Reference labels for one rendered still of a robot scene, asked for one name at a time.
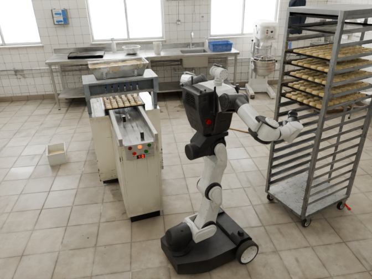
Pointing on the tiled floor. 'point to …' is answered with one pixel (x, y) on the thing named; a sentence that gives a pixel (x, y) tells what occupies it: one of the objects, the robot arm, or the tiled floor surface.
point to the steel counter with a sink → (191, 52)
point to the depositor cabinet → (105, 136)
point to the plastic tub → (56, 154)
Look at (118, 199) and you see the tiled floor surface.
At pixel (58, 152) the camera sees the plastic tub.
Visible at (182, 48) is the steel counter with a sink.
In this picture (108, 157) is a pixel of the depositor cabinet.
